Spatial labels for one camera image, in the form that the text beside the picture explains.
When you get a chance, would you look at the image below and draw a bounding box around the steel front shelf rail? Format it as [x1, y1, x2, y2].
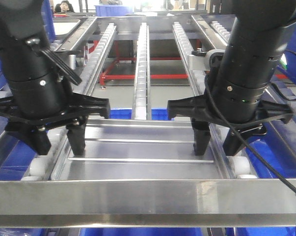
[0, 179, 296, 228]

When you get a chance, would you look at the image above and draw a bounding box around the distant blue crate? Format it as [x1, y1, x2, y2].
[95, 5, 133, 17]

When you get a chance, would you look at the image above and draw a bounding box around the blue bin below centre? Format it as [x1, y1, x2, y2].
[109, 108, 170, 120]

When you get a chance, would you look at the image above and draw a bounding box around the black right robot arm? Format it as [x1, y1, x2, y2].
[167, 0, 296, 156]

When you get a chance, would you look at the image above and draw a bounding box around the ribbed silver metal tray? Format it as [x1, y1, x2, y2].
[51, 119, 230, 180]

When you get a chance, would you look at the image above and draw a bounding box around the blue bin below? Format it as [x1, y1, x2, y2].
[109, 108, 170, 120]
[0, 132, 38, 180]

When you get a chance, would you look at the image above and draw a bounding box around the left white roller track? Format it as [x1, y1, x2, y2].
[21, 23, 117, 181]

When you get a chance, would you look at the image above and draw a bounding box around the blue bin below left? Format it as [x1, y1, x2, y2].
[0, 132, 38, 180]

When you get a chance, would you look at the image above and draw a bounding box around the blue bin upper left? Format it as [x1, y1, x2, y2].
[0, 0, 56, 91]

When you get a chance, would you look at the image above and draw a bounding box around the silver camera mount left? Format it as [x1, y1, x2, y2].
[55, 50, 82, 70]

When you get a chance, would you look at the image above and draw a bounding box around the centre white roller track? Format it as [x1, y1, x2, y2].
[132, 23, 152, 120]

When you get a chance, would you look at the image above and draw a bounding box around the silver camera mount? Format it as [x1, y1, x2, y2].
[188, 49, 225, 71]
[55, 50, 82, 70]

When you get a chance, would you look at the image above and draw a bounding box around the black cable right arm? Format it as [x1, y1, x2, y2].
[203, 49, 296, 236]

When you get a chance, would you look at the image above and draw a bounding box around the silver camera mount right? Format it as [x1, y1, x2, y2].
[188, 49, 225, 71]

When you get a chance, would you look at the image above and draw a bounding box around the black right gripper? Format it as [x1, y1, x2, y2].
[167, 95, 293, 156]

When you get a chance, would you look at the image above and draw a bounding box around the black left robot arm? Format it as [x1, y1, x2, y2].
[0, 0, 110, 155]

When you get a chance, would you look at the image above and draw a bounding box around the grey tray far left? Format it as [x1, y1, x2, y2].
[53, 18, 81, 39]

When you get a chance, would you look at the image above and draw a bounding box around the blue bin bottom edge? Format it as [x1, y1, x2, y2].
[79, 228, 203, 236]

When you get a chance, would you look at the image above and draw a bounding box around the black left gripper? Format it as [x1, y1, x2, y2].
[0, 93, 110, 156]

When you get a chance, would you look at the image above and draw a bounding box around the person in background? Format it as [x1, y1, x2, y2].
[54, 0, 74, 13]

